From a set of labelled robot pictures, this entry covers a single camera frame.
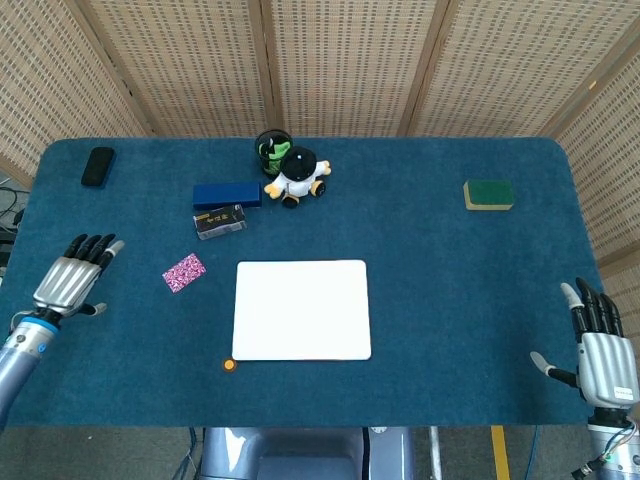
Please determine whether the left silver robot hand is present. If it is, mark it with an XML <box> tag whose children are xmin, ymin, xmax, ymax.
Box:
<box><xmin>32</xmin><ymin>233</ymin><xmax>125</xmax><ymax>319</ymax></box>

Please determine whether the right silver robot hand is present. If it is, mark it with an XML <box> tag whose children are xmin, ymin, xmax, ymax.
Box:
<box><xmin>529</xmin><ymin>277</ymin><xmax>640</xmax><ymax>426</ymax></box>

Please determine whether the pink glitter card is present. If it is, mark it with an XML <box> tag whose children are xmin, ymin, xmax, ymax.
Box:
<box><xmin>161</xmin><ymin>252</ymin><xmax>207</xmax><ymax>294</ymax></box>

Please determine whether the black rectangular block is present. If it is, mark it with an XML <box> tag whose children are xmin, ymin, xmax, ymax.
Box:
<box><xmin>80</xmin><ymin>146</ymin><xmax>117</xmax><ymax>190</ymax></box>

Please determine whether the black box with gold print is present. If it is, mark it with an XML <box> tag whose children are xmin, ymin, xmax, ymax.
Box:
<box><xmin>193</xmin><ymin>203</ymin><xmax>248</xmax><ymax>241</ymax></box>

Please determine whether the white rectangular board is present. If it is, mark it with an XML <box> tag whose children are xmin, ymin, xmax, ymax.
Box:
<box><xmin>231</xmin><ymin>259</ymin><xmax>373</xmax><ymax>362</ymax></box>

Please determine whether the dark blue rectangular box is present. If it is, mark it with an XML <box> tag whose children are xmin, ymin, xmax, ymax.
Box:
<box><xmin>192</xmin><ymin>181</ymin><xmax>263</xmax><ymax>211</ymax></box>

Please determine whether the blue felt table mat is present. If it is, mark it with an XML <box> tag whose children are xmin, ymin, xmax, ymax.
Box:
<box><xmin>0</xmin><ymin>137</ymin><xmax>604</xmax><ymax>430</ymax></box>

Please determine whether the green yellow sponge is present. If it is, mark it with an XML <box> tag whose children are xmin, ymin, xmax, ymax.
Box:
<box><xmin>462</xmin><ymin>179</ymin><xmax>516</xmax><ymax>212</ymax></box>

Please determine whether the black mesh pen holder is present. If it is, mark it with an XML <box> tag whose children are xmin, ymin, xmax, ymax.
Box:
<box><xmin>254</xmin><ymin>128</ymin><xmax>293</xmax><ymax>179</ymax></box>

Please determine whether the green item in pen holder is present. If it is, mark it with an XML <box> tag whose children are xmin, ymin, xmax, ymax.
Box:
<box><xmin>264</xmin><ymin>141</ymin><xmax>292</xmax><ymax>174</ymax></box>

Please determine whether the black white plush toy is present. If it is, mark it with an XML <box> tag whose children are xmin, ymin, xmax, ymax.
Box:
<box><xmin>263</xmin><ymin>146</ymin><xmax>332</xmax><ymax>209</ymax></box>

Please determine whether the grey robot torso base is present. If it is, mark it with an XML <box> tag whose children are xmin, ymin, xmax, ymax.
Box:
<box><xmin>199</xmin><ymin>426</ymin><xmax>416</xmax><ymax>480</ymax></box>

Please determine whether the bamboo folding screen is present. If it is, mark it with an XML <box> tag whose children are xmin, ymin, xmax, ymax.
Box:
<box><xmin>0</xmin><ymin>0</ymin><xmax>640</xmax><ymax>321</ymax></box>

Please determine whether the black cable bundle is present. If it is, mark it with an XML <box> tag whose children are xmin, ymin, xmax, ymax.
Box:
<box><xmin>0</xmin><ymin>187</ymin><xmax>27</xmax><ymax>239</ymax></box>

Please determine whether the blue cable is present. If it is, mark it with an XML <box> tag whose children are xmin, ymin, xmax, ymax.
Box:
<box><xmin>524</xmin><ymin>426</ymin><xmax>545</xmax><ymax>480</ymax></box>

